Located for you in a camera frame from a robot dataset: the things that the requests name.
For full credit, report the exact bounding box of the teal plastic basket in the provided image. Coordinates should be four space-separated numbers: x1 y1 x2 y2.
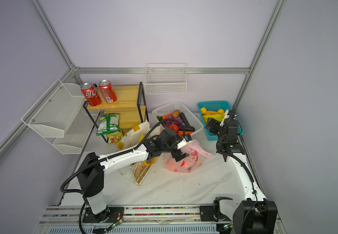
197 100 232 126

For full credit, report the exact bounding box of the yellow toy banana bunch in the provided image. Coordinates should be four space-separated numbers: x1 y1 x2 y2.
203 114 224 124

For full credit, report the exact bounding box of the small yellow-green snack bag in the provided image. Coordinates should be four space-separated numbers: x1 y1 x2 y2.
106 131 123 145

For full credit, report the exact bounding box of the dark toy cucumber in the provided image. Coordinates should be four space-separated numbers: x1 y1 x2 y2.
179 112 190 126

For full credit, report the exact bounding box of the purple toy eggplant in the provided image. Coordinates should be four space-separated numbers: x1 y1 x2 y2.
178 125 195 132

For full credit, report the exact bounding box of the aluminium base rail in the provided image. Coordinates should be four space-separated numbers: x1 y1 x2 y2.
34 203 286 234

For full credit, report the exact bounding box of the red cola can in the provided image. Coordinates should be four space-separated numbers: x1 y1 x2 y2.
80 83 102 106
99 80 117 103

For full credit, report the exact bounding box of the white mesh tiered rack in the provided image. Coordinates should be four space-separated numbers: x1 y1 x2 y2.
21 80 99 155

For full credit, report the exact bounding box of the brown toy potato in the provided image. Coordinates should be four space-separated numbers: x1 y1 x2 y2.
171 110 181 118

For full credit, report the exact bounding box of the wooden black-frame shelf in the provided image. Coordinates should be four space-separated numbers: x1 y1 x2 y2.
83 83 148 129

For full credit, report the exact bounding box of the red cola can left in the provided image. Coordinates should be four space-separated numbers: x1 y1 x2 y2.
80 83 102 106

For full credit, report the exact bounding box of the orange toy carrot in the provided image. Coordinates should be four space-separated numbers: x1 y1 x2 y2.
178 131 193 137

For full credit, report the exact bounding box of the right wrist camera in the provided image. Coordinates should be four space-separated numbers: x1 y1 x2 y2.
220 109 236 126

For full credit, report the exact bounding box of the white plastic basket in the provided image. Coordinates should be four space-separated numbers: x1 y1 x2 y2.
152 100 205 138

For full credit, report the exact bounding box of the yellow toy lemon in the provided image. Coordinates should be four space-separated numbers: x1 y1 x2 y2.
200 107 207 115

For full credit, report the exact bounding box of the green snack bag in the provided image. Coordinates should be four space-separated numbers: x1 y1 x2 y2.
96 113 120 136

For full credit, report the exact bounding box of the purple toy onion left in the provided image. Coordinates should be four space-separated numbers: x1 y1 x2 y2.
165 115 174 122

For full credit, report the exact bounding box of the white wire wall basket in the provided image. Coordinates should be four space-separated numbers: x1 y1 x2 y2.
143 63 187 95

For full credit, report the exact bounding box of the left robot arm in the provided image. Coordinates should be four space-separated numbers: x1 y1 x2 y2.
60 120 193 222

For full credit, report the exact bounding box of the pink plastic grocery bag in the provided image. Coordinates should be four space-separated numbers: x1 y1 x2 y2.
162 139 213 173

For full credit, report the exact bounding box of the red cola can right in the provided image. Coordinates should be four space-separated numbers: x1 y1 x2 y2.
99 80 117 103

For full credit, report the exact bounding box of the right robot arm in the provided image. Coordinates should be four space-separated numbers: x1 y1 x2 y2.
200 117 278 234

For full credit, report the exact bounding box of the white canvas tote bag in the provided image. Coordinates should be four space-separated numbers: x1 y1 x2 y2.
117 121 162 186

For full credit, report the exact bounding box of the red toy tomato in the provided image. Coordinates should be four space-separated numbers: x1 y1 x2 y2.
169 124 179 133

